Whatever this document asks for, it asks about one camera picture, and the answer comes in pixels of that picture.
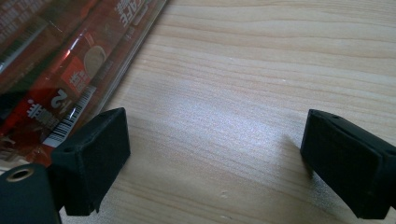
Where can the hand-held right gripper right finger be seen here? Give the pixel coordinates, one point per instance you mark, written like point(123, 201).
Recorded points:
point(348, 161)

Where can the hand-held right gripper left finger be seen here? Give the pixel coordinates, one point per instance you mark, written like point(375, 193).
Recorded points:
point(93, 161)

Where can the red plastic-wrapped packet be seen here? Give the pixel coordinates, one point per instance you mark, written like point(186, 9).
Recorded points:
point(62, 62)

